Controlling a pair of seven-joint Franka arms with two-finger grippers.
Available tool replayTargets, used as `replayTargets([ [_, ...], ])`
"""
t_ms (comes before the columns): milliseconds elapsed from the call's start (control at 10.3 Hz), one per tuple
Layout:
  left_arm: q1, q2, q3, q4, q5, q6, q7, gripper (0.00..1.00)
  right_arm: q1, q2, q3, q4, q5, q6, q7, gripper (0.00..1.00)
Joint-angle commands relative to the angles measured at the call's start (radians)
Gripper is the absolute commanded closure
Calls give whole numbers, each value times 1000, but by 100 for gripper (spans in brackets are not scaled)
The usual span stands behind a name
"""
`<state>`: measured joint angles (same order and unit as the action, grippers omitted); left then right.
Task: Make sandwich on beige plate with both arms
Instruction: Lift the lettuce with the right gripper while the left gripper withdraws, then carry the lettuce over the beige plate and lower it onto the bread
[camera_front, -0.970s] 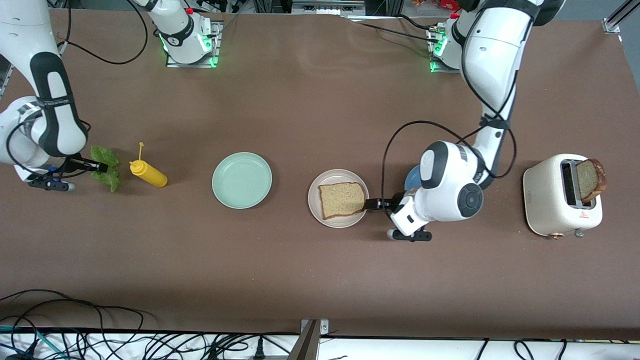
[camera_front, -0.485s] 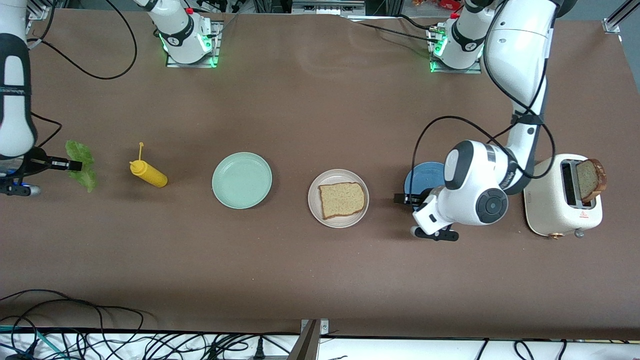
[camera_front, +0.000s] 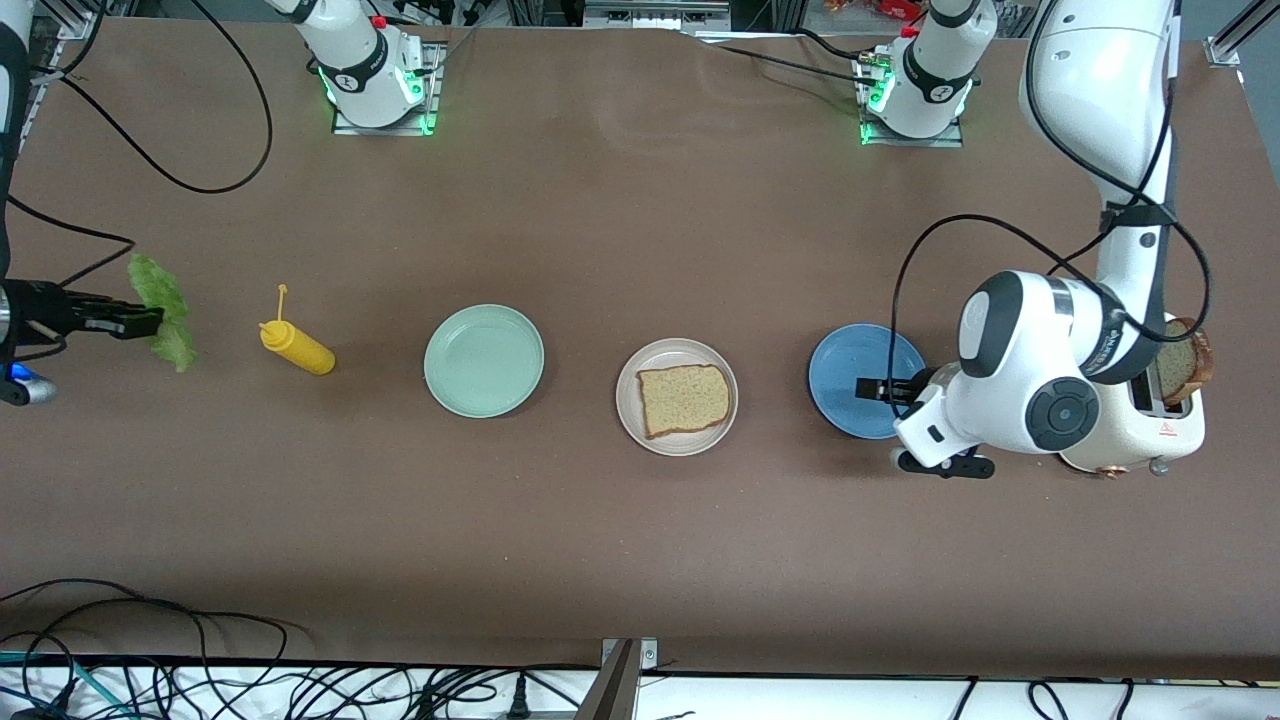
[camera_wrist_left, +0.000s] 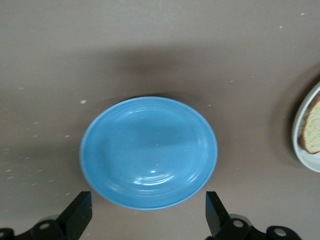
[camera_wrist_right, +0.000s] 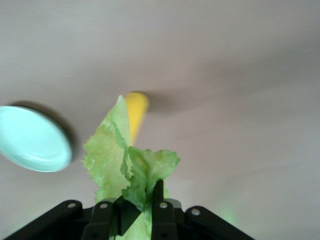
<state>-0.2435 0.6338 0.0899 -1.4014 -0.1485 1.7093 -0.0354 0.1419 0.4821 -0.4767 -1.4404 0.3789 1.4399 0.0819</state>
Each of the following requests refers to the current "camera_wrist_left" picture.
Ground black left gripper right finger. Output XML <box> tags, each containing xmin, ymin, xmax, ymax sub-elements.
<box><xmin>204</xmin><ymin>191</ymin><xmax>304</xmax><ymax>240</ymax></box>

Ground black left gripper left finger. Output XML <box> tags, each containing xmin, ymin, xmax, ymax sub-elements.
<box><xmin>0</xmin><ymin>191</ymin><xmax>93</xmax><ymax>240</ymax></box>

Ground brown bread slice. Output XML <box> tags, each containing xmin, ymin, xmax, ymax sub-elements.
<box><xmin>297</xmin><ymin>92</ymin><xmax>320</xmax><ymax>155</ymax></box>

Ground blue round plate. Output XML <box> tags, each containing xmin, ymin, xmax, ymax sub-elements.
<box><xmin>79</xmin><ymin>96</ymin><xmax>219</xmax><ymax>210</ymax></box>

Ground beige round plate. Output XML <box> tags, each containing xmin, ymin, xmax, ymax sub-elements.
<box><xmin>292</xmin><ymin>81</ymin><xmax>320</xmax><ymax>173</ymax></box>

